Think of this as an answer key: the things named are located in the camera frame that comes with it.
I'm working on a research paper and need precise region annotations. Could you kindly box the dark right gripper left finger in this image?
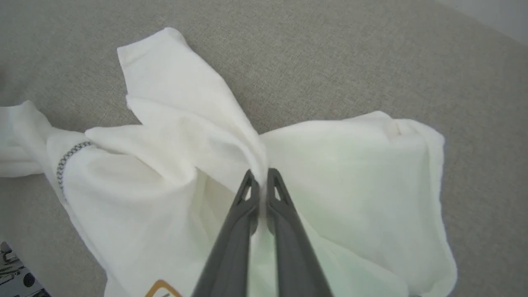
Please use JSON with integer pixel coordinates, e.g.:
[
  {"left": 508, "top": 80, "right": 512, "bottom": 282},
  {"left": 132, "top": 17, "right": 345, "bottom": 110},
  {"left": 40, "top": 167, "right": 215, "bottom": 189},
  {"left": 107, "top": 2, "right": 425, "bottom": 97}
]
[{"left": 192, "top": 169, "right": 261, "bottom": 297}]

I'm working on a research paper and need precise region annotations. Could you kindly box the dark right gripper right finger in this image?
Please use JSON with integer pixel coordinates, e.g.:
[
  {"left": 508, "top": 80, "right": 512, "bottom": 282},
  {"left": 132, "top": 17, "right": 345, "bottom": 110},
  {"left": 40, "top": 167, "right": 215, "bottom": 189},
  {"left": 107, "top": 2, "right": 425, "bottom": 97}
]
[{"left": 266, "top": 167, "right": 335, "bottom": 297}]

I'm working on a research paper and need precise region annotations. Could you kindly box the white garment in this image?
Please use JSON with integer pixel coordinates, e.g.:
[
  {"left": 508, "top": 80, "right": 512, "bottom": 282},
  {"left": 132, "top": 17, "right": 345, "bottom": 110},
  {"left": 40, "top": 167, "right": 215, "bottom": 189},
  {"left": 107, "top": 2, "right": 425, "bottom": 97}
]
[{"left": 0, "top": 27, "right": 458, "bottom": 297}]

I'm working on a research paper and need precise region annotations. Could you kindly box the grey fabric sofa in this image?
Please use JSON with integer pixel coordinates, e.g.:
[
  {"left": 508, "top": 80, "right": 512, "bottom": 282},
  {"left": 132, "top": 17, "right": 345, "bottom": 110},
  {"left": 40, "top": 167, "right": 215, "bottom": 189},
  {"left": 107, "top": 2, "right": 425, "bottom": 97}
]
[{"left": 0, "top": 0, "right": 528, "bottom": 297}]

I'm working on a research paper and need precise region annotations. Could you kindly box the grey robot body panel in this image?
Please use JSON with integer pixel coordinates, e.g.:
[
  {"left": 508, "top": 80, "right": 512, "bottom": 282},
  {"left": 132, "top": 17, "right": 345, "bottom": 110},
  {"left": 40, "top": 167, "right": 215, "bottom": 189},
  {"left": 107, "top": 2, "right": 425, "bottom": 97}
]
[{"left": 0, "top": 241, "right": 51, "bottom": 297}]

